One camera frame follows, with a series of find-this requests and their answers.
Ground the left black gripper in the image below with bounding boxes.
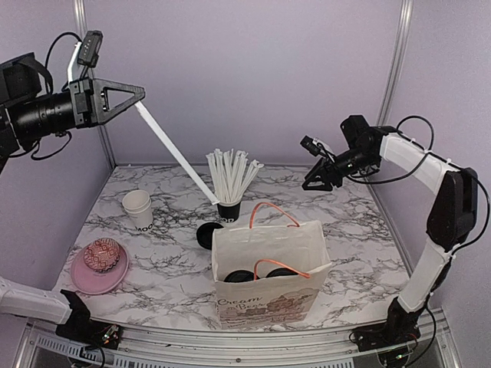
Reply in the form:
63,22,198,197
9,73,145,141

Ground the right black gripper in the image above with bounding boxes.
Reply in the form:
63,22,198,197
302,146,377,191

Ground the single white straw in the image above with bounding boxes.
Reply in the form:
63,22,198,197
135,101,219,205

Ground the kraft paper bag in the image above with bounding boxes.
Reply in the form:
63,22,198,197
211,217,332,329

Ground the white paper coffee cup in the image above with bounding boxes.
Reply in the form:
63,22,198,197
223,270,255,283

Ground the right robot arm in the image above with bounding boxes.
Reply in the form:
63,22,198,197
300,115,485,343

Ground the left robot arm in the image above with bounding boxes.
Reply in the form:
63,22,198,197
1,31,145,166

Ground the bundle of white wrapped straws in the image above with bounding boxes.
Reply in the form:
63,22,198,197
206,148,265,204

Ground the stack of white paper cups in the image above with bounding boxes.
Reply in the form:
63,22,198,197
122,189,153,232

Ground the black cup holding straws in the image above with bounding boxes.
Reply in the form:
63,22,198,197
217,199,242,224

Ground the stack of black lids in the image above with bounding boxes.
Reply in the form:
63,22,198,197
196,222,224,250

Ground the red patterned bowl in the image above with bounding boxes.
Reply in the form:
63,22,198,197
83,238,120,273

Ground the pink plate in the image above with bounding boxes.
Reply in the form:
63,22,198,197
70,245,130,295

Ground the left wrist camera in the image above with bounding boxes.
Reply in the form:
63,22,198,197
67,30,104,83

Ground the left aluminium frame post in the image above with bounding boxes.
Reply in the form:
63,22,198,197
73,0,116,170

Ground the aluminium frame post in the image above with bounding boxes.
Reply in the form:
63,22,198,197
73,0,116,170
377,0,414,126

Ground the right aluminium frame post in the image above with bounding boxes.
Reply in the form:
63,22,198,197
377,0,414,126

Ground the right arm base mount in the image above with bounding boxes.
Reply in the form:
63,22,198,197
349,297,423,352

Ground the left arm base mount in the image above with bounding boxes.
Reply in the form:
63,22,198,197
55,289,123,350

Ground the front aluminium rail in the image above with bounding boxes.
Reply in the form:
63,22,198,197
12,310,462,367

